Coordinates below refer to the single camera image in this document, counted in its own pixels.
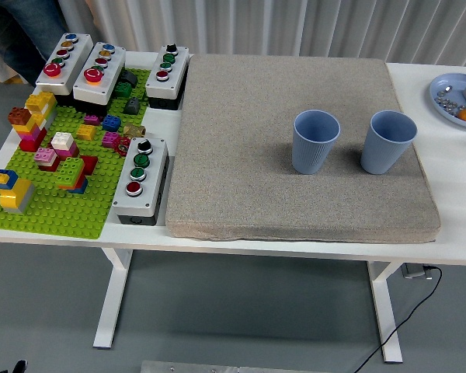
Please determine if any grey-brown fabric mat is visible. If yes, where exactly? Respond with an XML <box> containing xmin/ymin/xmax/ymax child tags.
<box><xmin>165</xmin><ymin>53</ymin><xmax>442</xmax><ymax>245</ymax></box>

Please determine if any four-button control box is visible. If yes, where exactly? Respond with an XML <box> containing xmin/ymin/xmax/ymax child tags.
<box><xmin>144</xmin><ymin>44</ymin><xmax>190</xmax><ymax>111</ymax></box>
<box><xmin>111</xmin><ymin>137</ymin><xmax>171</xmax><ymax>226</ymax></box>

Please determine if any white-topped pink brick stack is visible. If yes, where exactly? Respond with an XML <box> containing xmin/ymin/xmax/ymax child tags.
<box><xmin>50</xmin><ymin>131</ymin><xmax>81</xmax><ymax>160</ymax></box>

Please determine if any person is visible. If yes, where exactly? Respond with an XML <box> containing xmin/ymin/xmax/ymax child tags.
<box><xmin>0</xmin><ymin>0</ymin><xmax>69</xmax><ymax>87</ymax></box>

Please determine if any white curtain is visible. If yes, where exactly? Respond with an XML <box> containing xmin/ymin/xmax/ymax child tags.
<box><xmin>0</xmin><ymin>0</ymin><xmax>466</xmax><ymax>85</ymax></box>

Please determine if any yellow brown red brick tower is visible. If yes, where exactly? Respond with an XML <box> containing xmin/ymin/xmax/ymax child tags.
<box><xmin>7</xmin><ymin>91</ymin><xmax>58</xmax><ymax>153</ymax></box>

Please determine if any white table leg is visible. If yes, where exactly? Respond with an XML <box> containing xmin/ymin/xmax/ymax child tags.
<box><xmin>367</xmin><ymin>260</ymin><xmax>403</xmax><ymax>364</ymax></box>
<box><xmin>92</xmin><ymin>248</ymin><xmax>134</xmax><ymax>349</ymax></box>

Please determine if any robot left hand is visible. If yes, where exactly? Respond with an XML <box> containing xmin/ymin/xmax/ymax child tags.
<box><xmin>0</xmin><ymin>360</ymin><xmax>29</xmax><ymax>373</ymax></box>

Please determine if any blue plate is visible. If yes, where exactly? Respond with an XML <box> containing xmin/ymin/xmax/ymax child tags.
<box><xmin>429</xmin><ymin>72</ymin><xmax>466</xmax><ymax>131</ymax></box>

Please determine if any blue ribbed cup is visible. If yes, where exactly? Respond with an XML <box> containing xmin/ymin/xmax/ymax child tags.
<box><xmin>291</xmin><ymin>109</ymin><xmax>342</xmax><ymax>176</ymax></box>
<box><xmin>360</xmin><ymin>110</ymin><xmax>419</xmax><ymax>176</ymax></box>

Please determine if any black power cable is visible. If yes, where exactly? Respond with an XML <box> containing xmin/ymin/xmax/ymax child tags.
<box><xmin>355</xmin><ymin>264</ymin><xmax>443</xmax><ymax>373</ymax></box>

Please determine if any grey power adapter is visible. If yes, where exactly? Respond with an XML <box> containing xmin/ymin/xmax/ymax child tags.
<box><xmin>402</xmin><ymin>263</ymin><xmax>432</xmax><ymax>279</ymax></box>

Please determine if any pink-topped red brick stack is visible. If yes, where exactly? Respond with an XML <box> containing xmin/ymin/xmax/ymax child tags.
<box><xmin>33</xmin><ymin>147</ymin><xmax>61</xmax><ymax>173</ymax></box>

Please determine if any yellow blue grey brick stack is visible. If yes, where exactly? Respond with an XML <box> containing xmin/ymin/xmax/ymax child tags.
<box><xmin>0</xmin><ymin>169</ymin><xmax>36</xmax><ymax>215</ymax></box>

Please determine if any five-button control box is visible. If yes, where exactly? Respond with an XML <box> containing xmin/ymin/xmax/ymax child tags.
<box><xmin>35</xmin><ymin>33</ymin><xmax>93</xmax><ymax>103</ymax></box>
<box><xmin>72</xmin><ymin>41</ymin><xmax>127</xmax><ymax>116</ymax></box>

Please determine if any green-topped red brick stack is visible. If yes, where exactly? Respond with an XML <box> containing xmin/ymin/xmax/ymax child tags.
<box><xmin>55</xmin><ymin>155</ymin><xmax>99</xmax><ymax>195</ymax></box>

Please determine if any green brick baseplate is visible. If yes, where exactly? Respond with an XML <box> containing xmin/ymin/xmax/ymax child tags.
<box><xmin>0</xmin><ymin>68</ymin><xmax>152</xmax><ymax>239</ymax></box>

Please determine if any dark green brick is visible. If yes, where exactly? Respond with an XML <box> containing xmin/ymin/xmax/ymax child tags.
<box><xmin>113</xmin><ymin>82</ymin><xmax>134</xmax><ymax>99</ymax></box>

